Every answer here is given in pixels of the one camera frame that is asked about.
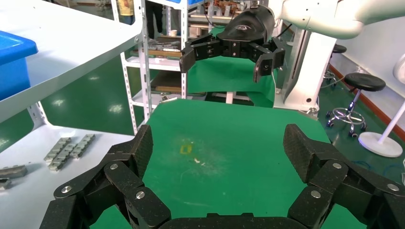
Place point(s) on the black round stool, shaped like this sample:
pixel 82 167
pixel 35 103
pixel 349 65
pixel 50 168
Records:
pixel 364 82
pixel 339 49

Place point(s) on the small white scrap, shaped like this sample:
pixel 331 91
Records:
pixel 197 161

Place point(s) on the person in yellow shirt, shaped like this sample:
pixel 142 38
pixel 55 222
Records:
pixel 126 8

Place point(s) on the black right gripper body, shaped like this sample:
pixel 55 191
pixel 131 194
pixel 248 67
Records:
pixel 250 28

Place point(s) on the white robot torso column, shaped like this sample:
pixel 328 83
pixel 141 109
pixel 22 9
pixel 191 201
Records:
pixel 300 82

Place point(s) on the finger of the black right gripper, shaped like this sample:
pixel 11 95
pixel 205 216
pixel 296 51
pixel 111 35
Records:
pixel 269 60
pixel 202 49

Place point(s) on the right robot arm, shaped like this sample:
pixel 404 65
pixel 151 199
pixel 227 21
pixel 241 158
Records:
pixel 322 15

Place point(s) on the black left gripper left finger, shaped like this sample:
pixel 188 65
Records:
pixel 139 148

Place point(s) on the person in dark trousers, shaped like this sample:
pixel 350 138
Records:
pixel 155 15

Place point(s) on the white standing floor fan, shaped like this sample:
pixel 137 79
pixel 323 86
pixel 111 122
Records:
pixel 379 145

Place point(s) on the dark grey metal bar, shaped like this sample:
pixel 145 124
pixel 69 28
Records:
pixel 12 172

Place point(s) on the silver ribbed metal strip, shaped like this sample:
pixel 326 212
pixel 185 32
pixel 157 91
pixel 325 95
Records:
pixel 58 148
pixel 83 145
pixel 60 161

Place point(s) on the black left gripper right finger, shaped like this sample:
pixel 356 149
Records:
pixel 303 151

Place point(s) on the blue plastic bin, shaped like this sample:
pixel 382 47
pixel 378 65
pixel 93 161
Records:
pixel 189 2
pixel 12 69

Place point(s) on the white paper cup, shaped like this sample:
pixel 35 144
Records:
pixel 173 32

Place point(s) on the green table cloth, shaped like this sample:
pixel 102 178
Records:
pixel 227 142
pixel 227 75

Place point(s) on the cluttered equipment workbench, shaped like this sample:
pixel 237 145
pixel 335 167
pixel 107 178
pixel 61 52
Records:
pixel 221 12

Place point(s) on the brown cardboard sheet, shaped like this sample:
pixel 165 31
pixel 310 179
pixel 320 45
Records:
pixel 167 82

